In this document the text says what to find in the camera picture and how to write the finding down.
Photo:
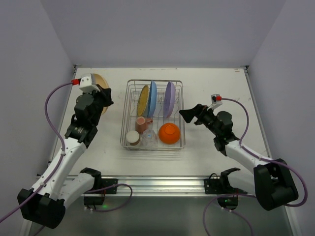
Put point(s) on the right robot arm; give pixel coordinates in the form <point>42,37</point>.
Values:
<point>273,182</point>

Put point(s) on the clear glass cup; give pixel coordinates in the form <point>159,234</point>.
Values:
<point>149,139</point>

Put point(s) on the green woven pattern plate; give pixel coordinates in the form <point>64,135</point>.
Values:
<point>142,100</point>

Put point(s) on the aluminium mounting rail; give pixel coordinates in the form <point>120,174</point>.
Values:
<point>161,186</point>

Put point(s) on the blue plate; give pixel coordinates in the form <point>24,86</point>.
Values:
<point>152,99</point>

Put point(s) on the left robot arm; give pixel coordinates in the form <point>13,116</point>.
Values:
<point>46,201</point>

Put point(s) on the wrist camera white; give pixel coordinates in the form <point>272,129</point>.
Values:
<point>216,101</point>
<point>88,83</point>

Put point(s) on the tan plastic plate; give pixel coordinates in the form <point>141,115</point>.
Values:
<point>101,81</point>

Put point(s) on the metal wire dish rack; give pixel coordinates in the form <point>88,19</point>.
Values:
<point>133,90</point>

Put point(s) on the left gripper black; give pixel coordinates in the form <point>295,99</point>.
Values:
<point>105,96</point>

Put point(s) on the white brown cup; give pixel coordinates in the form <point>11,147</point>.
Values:
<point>133,138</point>

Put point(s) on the pink mug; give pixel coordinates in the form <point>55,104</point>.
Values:
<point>142,124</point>

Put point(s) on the orange bowl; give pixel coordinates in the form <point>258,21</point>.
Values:
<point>169,133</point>

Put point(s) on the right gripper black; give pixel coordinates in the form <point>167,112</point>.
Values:
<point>199,115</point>

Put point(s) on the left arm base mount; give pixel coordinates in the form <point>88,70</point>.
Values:
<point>99,183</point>

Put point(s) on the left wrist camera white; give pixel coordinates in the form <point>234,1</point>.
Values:
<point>88,83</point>

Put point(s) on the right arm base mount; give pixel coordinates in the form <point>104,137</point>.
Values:
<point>220,185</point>

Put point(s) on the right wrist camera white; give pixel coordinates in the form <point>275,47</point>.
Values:
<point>216,101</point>

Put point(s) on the purple plate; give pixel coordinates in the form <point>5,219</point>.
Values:
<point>169,100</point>

